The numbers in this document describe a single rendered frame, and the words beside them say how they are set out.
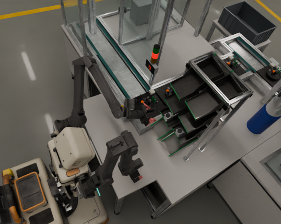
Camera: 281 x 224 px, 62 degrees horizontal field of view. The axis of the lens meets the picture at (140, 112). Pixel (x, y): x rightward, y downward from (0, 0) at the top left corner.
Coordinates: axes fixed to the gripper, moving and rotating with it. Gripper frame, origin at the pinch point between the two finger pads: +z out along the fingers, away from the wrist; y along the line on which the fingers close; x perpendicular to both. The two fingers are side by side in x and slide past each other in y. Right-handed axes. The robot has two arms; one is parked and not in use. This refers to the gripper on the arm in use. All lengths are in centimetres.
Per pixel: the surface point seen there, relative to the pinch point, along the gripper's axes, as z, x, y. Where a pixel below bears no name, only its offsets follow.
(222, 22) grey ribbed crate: 192, -19, 144
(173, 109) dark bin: 10.1, -9.7, -3.0
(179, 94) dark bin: 3.2, -24.1, -2.7
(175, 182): 29, 37, -37
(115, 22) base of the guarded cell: 43, 28, 152
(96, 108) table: -5, 52, 44
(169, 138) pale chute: 26.3, 19.3, -9.2
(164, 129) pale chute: 24.6, 18.3, -0.9
